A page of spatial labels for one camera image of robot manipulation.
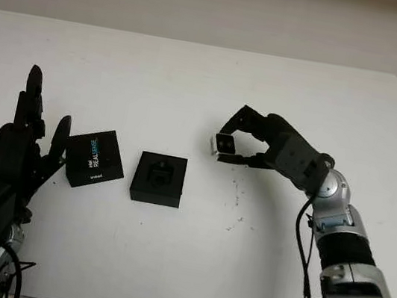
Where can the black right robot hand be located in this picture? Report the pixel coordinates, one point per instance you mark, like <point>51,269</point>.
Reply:
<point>273,130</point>

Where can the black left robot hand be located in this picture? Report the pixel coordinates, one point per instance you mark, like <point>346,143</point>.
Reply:
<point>10,153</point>

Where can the small silver depth camera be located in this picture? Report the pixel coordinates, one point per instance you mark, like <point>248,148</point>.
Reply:
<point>223,144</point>

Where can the black RealSense box lid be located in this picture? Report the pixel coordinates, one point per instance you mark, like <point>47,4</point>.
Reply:
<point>97,157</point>

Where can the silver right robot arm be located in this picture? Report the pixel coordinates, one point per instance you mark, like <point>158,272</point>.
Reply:
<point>369,289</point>

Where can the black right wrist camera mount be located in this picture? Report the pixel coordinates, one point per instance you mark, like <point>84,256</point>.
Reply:
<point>298,163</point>

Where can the black camera box base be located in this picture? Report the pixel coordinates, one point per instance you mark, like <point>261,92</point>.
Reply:
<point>155,195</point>

